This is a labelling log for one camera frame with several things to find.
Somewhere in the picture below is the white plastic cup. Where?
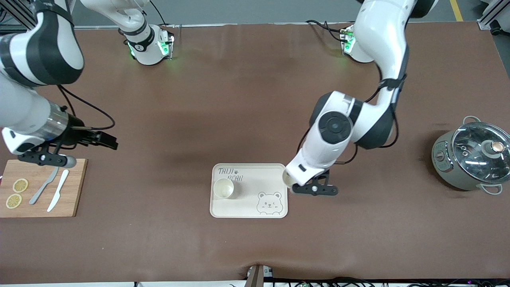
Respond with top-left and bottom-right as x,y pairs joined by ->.
282,169 -> 298,189
213,178 -> 235,199

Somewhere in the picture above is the wooden cutting board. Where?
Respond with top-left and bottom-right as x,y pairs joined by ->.
0,159 -> 88,218

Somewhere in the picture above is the white plastic knife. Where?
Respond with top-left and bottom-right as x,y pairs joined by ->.
47,169 -> 70,212

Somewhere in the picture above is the grey plastic knife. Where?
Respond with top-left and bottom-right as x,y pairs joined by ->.
29,167 -> 59,205

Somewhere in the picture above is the beige bear print tray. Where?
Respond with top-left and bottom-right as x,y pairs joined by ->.
210,163 -> 288,219

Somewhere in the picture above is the brown table mat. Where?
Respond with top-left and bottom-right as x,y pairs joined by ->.
0,22 -> 510,284

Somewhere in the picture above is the grey-green cooking pot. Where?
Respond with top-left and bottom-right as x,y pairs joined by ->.
432,116 -> 510,196

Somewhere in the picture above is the glass pot lid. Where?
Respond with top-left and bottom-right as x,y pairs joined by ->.
452,122 -> 510,185

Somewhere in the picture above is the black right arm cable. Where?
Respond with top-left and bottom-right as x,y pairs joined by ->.
57,84 -> 116,132

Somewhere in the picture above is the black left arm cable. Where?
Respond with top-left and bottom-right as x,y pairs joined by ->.
297,56 -> 411,166

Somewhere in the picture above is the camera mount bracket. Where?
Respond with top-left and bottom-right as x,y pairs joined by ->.
246,264 -> 274,287

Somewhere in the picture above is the aluminium frame profile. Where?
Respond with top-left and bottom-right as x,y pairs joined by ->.
477,0 -> 510,36
0,0 -> 40,40

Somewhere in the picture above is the black arm base cable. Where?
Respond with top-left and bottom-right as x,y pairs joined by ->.
305,19 -> 351,42
149,0 -> 169,28

